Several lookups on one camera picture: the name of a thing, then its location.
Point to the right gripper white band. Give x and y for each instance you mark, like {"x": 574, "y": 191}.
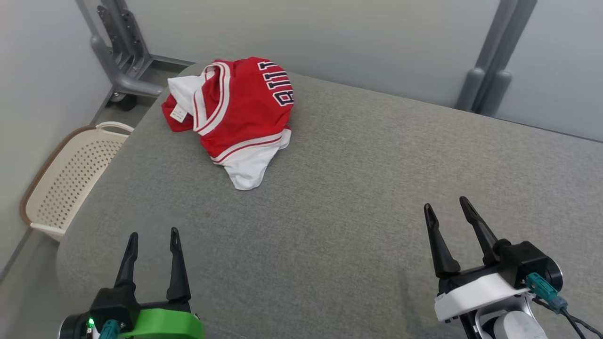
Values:
{"x": 476, "y": 294}

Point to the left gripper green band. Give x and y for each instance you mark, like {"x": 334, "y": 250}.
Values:
{"x": 160, "y": 325}

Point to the red and white shorts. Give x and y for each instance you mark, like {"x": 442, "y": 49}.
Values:
{"x": 249, "y": 172}

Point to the red basketball jersey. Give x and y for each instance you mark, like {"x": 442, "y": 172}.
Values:
{"x": 245, "y": 108}

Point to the cream perforated laundry basket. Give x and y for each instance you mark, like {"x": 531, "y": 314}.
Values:
{"x": 70, "y": 179}

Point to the black caster wheel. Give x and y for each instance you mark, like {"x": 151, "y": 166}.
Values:
{"x": 123, "y": 101}

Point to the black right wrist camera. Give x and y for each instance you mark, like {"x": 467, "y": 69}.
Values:
{"x": 527, "y": 261}

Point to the grey double metal post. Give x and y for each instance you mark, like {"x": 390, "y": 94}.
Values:
{"x": 485, "y": 84}

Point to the grey metal bracket frame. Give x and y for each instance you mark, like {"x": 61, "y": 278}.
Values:
{"x": 127, "y": 84}

